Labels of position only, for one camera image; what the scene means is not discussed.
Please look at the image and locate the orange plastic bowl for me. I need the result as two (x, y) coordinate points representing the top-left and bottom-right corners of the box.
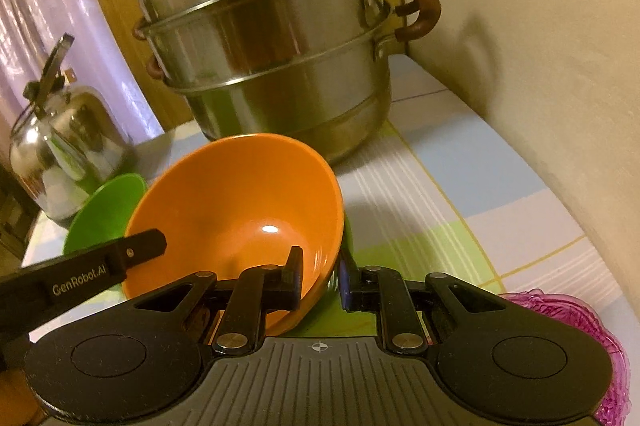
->
(122, 134), (345, 336)

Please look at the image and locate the person's left hand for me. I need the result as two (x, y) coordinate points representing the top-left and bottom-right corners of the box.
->
(0, 368), (44, 426)

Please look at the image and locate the stainless steel steamer pot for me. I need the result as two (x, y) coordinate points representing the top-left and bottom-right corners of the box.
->
(131, 0), (444, 167)

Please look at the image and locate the purple curtain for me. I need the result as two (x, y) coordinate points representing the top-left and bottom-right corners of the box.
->
(1, 0), (163, 157)

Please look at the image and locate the green plastic bowl near pot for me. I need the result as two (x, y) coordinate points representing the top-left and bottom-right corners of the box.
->
(326, 217), (354, 293)

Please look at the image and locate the dark pink glass plate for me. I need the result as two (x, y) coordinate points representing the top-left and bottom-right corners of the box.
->
(498, 287), (633, 426)

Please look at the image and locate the stainless steel kettle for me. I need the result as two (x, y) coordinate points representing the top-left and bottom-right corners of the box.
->
(10, 33), (132, 225)

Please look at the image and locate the checkered tablecloth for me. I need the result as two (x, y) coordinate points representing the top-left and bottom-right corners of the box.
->
(20, 52), (626, 347)

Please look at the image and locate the green plastic bowl near kettle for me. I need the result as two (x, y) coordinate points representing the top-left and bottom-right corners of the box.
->
(63, 173), (146, 255)

